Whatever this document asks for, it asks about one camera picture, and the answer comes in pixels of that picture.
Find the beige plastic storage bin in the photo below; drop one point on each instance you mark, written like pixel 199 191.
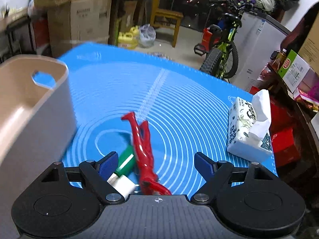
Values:
pixel 30 129

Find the red bucket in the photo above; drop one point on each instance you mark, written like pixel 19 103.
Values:
pixel 210 38

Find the blue silicone baking mat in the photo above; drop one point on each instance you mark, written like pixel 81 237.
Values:
pixel 179 99

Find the green and white bottle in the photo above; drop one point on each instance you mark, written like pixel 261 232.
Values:
pixel 125 163

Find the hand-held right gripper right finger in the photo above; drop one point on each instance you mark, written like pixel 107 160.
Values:
pixel 203 165

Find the red gift box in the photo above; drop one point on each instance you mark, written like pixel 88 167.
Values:
pixel 284 134

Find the large plain cardboard box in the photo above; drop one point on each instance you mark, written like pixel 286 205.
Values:
pixel 87 20

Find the green and black bicycle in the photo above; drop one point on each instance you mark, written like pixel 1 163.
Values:
pixel 221 52

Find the printed tissue pack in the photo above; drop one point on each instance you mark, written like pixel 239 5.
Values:
pixel 245 127

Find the tall brown cardboard box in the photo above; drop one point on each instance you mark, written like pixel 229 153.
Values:
pixel 310 39

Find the yellow plastic jug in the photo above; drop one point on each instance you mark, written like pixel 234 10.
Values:
pixel 127 39

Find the clear plastic bag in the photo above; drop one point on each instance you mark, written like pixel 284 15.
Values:
pixel 147 36

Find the wooden chair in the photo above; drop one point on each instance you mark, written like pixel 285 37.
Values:
pixel 165 15

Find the red toy figure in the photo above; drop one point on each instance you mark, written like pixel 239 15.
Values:
pixel 142 149

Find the orange drink bottle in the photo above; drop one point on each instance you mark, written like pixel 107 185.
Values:
pixel 280 58

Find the green and white carton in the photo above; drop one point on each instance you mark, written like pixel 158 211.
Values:
pixel 294 71

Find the black metal rack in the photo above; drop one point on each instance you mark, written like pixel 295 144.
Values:
pixel 17 42

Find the white chest freezer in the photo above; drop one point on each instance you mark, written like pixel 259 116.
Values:
pixel 259 44

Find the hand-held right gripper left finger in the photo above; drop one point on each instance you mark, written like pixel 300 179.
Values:
pixel 108 164

